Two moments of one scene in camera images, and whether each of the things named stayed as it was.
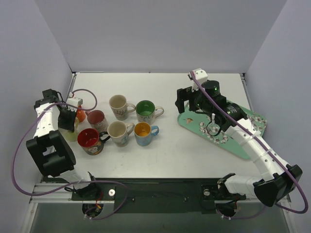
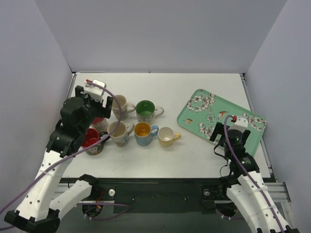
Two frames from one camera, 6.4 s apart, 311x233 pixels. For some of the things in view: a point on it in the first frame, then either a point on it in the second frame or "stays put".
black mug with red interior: x=91 y=141 stays put
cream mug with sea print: x=119 y=132 stays put
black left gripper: x=67 y=119 to x=107 y=107
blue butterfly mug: x=143 y=132 stays put
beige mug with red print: x=119 y=107 stays put
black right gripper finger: x=183 y=94 to x=219 y=129
